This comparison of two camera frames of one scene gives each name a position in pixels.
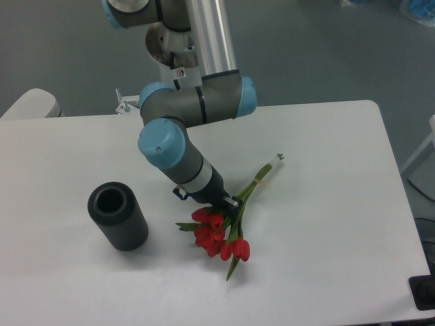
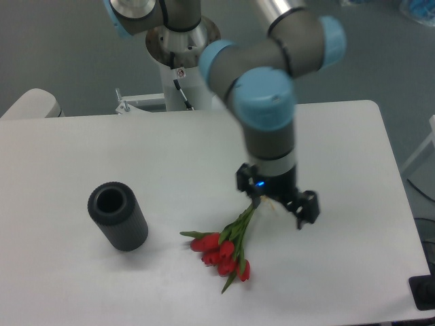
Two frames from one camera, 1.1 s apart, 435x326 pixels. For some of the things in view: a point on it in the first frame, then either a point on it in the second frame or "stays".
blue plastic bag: x=422 y=11 stays
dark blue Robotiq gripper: x=215 y=192 → x=305 y=206
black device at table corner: x=423 y=288 stays
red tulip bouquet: x=221 y=235 → x=224 y=248
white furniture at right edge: x=420 y=170 stays
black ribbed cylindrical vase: x=115 y=208 stays
